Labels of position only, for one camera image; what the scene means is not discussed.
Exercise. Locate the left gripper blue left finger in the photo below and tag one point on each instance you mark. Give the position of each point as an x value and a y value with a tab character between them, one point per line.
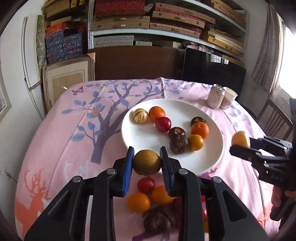
127	171

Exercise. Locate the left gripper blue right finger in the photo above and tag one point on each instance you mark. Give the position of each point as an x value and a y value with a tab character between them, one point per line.
167	170

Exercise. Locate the small red tomato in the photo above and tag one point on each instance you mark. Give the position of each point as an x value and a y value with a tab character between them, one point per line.
146	185

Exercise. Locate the brown round pear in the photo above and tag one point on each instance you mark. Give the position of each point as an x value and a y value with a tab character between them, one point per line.
147	163

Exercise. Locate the small orange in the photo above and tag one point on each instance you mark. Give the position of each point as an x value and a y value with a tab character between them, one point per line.
138	202

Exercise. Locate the pale yellow apple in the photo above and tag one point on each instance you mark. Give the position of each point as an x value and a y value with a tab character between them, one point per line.
241	138

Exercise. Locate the red plum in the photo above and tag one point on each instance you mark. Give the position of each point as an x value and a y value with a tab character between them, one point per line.
163	124
204	209

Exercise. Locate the red plum front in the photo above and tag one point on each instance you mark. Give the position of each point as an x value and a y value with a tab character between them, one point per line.
163	124

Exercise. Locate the large orange mandarin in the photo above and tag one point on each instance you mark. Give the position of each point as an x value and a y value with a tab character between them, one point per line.
200	128

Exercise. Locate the striped cream pepino melon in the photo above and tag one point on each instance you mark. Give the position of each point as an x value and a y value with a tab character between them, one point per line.
140	115

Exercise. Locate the person's right hand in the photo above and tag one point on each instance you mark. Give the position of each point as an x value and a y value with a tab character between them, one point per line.
278	193

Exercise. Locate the dark wooden chair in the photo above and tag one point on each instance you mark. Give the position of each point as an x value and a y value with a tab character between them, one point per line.
274	122

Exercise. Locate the pink deer pattern tablecloth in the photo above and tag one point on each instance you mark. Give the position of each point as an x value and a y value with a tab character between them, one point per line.
81	136

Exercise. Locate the white round plate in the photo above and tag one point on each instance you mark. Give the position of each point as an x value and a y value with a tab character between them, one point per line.
188	133

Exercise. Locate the white paper cup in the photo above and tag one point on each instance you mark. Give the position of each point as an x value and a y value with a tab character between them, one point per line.
229	96

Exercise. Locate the pink drink can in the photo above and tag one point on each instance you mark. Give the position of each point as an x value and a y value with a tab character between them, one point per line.
215	96

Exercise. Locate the curtain by right window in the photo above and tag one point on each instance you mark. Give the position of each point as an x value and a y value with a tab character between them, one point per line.
268	62

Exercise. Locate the dark wooden cabinet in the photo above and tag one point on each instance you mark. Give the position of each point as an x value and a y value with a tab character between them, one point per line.
137	62

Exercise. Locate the framed picture leaning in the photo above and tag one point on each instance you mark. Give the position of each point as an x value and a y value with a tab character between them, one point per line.
58	77

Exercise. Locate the white metal shelf unit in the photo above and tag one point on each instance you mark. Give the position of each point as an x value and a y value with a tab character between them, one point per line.
214	24

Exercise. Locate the stack of blue boxes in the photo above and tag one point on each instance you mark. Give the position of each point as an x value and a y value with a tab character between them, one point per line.
63	42

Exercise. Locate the white board leaning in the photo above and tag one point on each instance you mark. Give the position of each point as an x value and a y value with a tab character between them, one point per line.
31	70

